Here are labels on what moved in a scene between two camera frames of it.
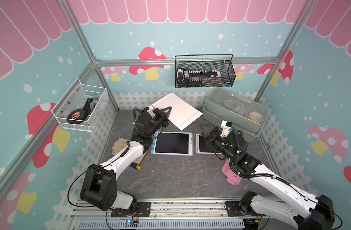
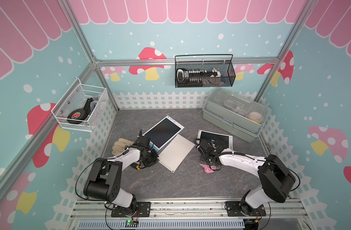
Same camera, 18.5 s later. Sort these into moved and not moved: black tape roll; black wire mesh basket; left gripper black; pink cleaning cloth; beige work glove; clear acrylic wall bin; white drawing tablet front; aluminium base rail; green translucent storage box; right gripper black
Moved: right gripper black; left gripper black; white drawing tablet front; pink cleaning cloth
Not moved: beige work glove; black wire mesh basket; black tape roll; green translucent storage box; aluminium base rail; clear acrylic wall bin
